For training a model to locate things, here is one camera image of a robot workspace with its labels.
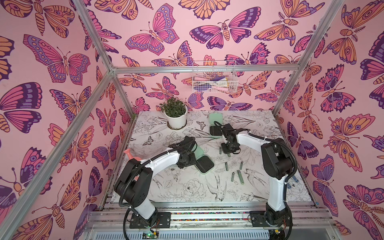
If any green nail clipper long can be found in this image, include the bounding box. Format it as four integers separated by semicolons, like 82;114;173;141
237;170;245;185

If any white wire wall basket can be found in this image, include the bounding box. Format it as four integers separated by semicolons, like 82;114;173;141
191;63;239;94

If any potted green plant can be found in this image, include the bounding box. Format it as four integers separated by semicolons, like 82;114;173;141
160;98;188;130

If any pink plastic toy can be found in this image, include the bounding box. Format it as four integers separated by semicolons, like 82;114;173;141
123;149;142;162

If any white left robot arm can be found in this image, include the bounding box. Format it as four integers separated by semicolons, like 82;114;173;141
114;137;198;227

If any green case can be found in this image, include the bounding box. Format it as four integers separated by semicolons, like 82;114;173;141
194;146;215;175
209;113;223;139

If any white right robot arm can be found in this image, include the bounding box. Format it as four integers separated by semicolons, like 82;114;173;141
214;121;298;227

